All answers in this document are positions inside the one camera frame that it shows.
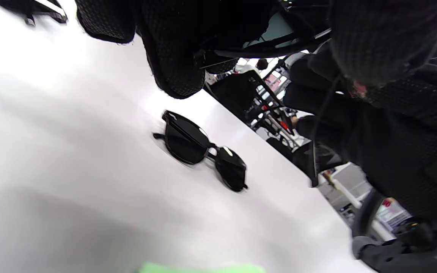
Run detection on grey VR controller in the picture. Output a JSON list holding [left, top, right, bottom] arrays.
[[351, 188, 437, 273]]

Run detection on black thick-framed sunglasses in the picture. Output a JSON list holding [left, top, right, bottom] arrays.
[[153, 110, 248, 192]]

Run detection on black sunglasses gold metal bridge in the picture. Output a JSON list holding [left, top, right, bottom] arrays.
[[0, 0, 68, 27]]

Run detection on green cleaning cloth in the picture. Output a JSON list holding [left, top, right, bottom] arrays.
[[138, 261, 267, 273]]

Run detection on person's left hand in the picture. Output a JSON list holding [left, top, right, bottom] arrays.
[[74, 0, 437, 100]]

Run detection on person's right hand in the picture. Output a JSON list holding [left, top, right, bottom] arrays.
[[282, 45, 437, 221]]

